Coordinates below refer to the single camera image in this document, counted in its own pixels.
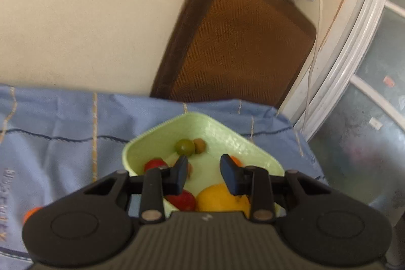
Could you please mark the light green plastic basket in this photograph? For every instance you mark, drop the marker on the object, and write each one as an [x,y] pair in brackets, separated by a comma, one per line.
[208,134]

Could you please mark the brown longan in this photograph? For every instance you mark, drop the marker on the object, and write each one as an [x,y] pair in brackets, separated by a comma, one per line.
[200,146]

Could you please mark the large yellow pomelo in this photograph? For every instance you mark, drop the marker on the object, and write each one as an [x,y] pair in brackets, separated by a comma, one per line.
[215,198]

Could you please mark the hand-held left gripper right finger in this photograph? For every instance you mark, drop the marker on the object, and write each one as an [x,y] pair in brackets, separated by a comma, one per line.
[230,175]

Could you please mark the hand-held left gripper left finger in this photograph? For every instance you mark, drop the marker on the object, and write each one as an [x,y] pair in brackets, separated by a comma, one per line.
[179,176]

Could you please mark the white window frame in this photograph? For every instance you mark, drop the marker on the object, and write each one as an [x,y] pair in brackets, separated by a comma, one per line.
[351,45]

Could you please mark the green tomato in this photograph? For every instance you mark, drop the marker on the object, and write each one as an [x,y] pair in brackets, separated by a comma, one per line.
[184,147]

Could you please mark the orange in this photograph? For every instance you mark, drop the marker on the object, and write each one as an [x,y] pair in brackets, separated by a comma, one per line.
[31,213]
[237,161]

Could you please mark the blue checked tablecloth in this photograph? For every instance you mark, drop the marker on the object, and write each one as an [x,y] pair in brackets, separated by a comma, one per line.
[47,162]

